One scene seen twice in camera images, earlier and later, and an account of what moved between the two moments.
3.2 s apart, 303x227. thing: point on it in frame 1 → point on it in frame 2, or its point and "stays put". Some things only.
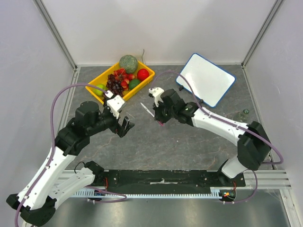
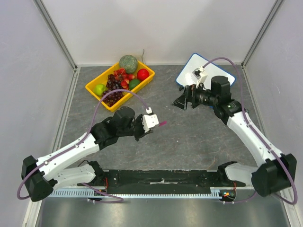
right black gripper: x=160 y=113 → x=188 y=96
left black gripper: x=117 y=127 → x=143 y=133
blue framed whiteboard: x=210 y=82 stays put
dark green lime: x=133 y=83 stays put
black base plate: x=164 y=179 stays put
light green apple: x=97 y=91 stays put
